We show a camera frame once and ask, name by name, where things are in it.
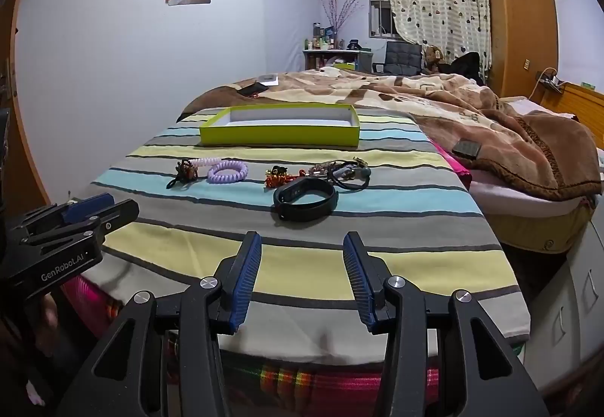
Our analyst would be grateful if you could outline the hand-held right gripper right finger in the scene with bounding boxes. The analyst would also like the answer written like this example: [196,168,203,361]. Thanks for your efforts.
[343,231,550,417]

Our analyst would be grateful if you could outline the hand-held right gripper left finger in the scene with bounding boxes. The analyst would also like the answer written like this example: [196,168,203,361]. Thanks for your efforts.
[71,231,262,417]

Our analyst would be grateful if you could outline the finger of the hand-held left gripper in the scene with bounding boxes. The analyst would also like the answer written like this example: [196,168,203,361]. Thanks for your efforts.
[21,193,115,234]
[23,198,140,248]

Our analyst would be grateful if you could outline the black fitness band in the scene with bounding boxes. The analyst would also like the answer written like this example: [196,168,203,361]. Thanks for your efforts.
[273,178,339,220]

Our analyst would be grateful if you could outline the dark red beaded bracelet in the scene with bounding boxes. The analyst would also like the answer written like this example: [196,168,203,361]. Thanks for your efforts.
[166,159,199,188]

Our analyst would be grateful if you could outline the purple spiral hair tie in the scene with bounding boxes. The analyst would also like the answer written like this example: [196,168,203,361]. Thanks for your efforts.
[208,160,249,184]

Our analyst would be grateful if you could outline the grey cord lanyard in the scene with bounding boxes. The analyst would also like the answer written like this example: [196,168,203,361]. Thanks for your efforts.
[309,157,371,192]

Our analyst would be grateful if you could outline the green shallow cardboard box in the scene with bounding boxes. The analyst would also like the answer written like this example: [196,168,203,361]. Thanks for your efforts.
[199,104,361,148]

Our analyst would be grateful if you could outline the striped cloth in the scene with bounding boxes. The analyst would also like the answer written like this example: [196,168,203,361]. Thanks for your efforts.
[71,108,532,368]

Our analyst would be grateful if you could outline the red tassel ornament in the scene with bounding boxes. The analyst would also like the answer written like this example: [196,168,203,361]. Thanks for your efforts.
[264,166,307,189]

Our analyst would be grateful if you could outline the wooden door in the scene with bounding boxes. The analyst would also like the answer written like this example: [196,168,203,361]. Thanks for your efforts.
[0,0,50,205]

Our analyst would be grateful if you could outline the black wallet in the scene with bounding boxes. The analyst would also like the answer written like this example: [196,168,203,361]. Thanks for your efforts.
[452,140,481,159]

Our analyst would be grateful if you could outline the pale pink bedsheet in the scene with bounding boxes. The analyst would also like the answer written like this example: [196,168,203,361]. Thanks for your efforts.
[469,97,604,216]

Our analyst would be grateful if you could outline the yellow bed skirt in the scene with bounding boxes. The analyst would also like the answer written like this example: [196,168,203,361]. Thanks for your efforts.
[491,204,596,254]

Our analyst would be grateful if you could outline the brown plush blanket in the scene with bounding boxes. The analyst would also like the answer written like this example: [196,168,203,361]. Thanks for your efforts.
[182,70,602,202]

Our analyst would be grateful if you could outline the white drawer cabinet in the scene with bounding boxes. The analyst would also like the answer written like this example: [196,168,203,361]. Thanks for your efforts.
[521,205,604,394]

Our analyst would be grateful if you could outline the cluttered shelf unit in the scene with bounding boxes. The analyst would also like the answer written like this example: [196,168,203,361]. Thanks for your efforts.
[303,48,373,71]

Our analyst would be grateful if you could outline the black chair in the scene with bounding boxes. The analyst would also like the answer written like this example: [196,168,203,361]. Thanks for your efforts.
[373,41,423,75]

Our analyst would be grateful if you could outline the brown teddy bear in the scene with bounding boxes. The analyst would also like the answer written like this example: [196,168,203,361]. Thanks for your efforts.
[422,46,447,74]

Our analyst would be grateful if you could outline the row of bottles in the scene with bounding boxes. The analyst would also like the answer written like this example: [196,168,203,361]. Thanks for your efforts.
[304,23,350,51]

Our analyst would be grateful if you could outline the black clothing pile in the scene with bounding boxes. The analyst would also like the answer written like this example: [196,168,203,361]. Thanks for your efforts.
[444,51,487,85]

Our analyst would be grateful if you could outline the window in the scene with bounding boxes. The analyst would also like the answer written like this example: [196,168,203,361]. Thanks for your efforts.
[368,0,394,39]

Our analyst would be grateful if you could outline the pink flower branches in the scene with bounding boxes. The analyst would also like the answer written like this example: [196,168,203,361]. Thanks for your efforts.
[322,0,362,38]

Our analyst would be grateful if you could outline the heart print curtain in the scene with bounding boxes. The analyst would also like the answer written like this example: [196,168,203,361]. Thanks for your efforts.
[381,0,492,69]

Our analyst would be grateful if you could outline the wooden headboard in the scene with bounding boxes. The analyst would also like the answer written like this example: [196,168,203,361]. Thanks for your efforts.
[542,82,604,135]

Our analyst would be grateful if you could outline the wooden wardrobe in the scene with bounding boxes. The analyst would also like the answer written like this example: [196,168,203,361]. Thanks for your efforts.
[486,0,560,99]

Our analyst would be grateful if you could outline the white charger cable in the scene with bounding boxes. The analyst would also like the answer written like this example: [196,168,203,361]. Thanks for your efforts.
[528,67,558,102]

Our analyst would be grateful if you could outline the small wall shelf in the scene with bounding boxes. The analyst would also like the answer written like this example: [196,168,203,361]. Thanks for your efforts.
[538,72,567,93]

